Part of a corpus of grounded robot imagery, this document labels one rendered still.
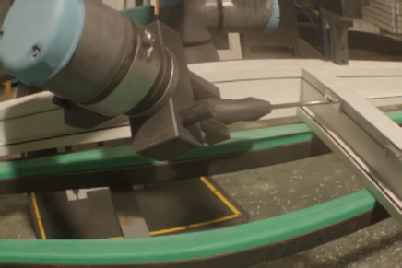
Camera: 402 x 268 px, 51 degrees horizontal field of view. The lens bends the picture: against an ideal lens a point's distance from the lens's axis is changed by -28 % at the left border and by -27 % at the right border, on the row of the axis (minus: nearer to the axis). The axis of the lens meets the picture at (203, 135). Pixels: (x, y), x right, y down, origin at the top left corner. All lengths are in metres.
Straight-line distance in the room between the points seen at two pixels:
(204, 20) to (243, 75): 0.66
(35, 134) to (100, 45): 0.38
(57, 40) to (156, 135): 0.19
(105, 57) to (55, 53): 0.06
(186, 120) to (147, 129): 0.04
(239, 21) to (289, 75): 0.66
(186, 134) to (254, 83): 0.29
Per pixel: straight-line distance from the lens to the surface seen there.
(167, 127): 0.49
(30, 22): 0.37
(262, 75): 0.78
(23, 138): 0.76
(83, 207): 1.65
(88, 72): 0.40
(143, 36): 0.44
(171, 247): 0.50
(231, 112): 0.63
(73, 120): 0.52
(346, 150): 0.66
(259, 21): 1.45
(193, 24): 1.41
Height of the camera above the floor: 1.15
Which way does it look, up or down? 23 degrees down
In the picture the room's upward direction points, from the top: 2 degrees counter-clockwise
